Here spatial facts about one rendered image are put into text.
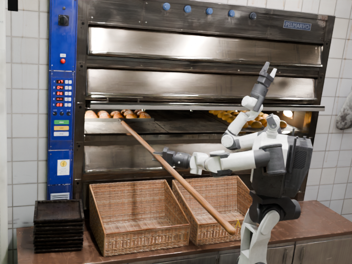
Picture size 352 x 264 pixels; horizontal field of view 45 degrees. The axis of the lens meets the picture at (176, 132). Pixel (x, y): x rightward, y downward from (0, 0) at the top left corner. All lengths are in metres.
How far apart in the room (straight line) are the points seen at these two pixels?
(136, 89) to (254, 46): 0.93
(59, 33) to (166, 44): 0.69
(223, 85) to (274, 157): 1.14
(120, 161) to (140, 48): 0.77
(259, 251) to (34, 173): 1.47
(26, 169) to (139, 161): 0.74
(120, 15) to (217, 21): 0.68
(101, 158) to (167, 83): 0.68
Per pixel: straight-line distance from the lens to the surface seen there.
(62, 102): 2.72
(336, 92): 3.68
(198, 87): 2.99
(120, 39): 2.78
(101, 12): 2.75
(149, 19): 2.83
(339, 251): 3.47
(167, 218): 3.05
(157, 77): 2.88
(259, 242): 2.42
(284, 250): 3.13
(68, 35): 2.68
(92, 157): 2.89
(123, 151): 2.93
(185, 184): 2.04
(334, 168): 3.89
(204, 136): 3.10
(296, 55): 3.37
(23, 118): 2.76
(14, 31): 2.69
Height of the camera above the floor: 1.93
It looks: 14 degrees down
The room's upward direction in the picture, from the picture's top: 5 degrees clockwise
